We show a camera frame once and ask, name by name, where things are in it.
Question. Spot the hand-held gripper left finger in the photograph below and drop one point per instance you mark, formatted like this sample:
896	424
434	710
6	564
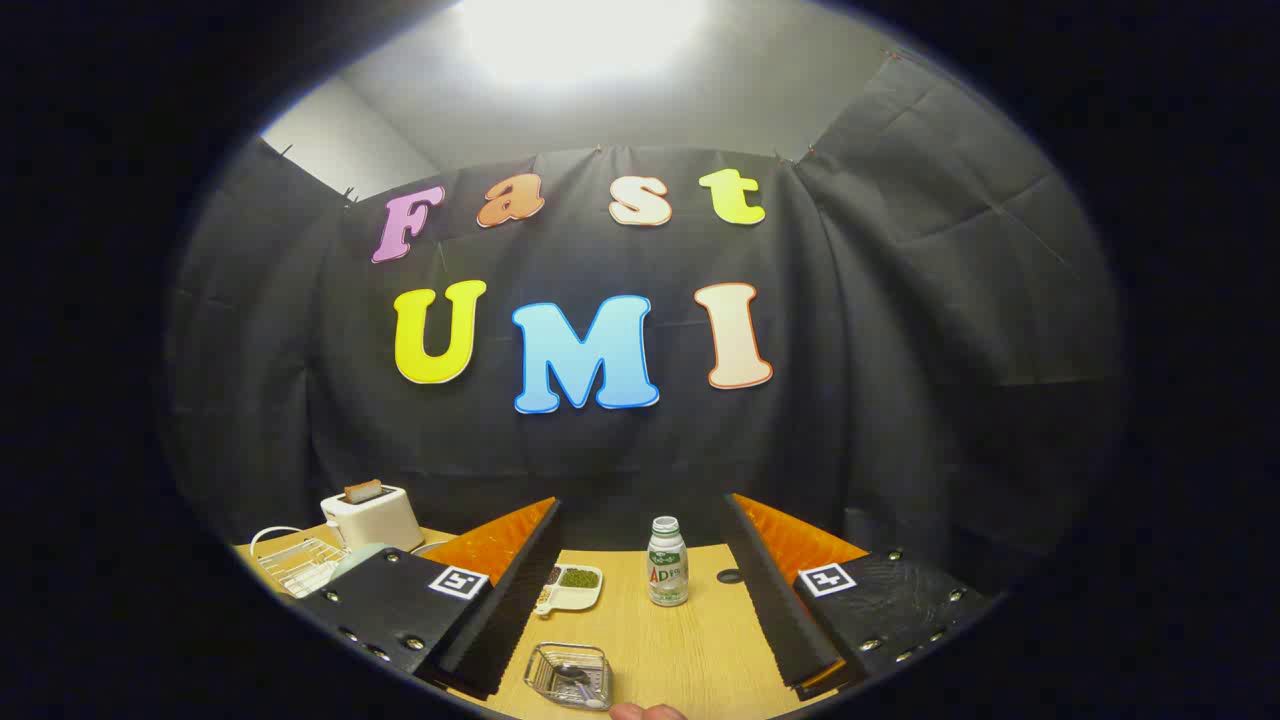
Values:
510	610

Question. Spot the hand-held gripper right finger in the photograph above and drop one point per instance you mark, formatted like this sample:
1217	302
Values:
775	610

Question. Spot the white divided dish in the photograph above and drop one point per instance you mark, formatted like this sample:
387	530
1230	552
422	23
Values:
580	600

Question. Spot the green bean pile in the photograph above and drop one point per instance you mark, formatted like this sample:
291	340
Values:
579	578

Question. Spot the white drink bottle green cap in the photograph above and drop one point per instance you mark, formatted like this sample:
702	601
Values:
667	575

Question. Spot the white toaster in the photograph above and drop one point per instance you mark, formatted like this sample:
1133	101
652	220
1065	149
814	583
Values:
375	520

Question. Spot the brown toast slice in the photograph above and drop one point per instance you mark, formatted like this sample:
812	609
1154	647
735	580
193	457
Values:
363	491

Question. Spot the black backdrop cloth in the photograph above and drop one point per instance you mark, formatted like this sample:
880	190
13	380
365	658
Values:
900	400

